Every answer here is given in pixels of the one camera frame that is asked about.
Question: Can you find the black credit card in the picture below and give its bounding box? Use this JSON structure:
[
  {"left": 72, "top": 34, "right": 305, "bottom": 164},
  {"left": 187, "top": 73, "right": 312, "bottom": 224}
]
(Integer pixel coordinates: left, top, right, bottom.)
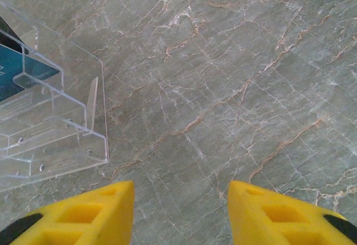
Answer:
[{"left": 0, "top": 16, "right": 31, "bottom": 55}]

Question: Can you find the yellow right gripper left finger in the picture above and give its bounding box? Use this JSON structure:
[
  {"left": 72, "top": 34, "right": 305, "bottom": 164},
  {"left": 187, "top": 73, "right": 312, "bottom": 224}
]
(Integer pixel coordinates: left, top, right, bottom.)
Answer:
[{"left": 0, "top": 180, "right": 135, "bottom": 245}]

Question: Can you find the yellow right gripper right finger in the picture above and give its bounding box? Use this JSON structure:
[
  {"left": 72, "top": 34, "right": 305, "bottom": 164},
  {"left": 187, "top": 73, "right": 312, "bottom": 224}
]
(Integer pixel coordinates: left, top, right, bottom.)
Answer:
[{"left": 228, "top": 180, "right": 357, "bottom": 245}]

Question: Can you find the teal credit card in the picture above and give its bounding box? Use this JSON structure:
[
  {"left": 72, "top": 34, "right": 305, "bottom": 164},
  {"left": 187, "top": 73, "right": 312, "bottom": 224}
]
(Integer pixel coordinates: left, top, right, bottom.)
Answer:
[{"left": 0, "top": 30, "right": 62, "bottom": 102}]

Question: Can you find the clear acrylic card stand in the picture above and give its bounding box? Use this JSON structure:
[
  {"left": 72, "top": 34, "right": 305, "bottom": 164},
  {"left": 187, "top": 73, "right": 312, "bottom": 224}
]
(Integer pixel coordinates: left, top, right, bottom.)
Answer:
[{"left": 0, "top": 1, "right": 109, "bottom": 193}]

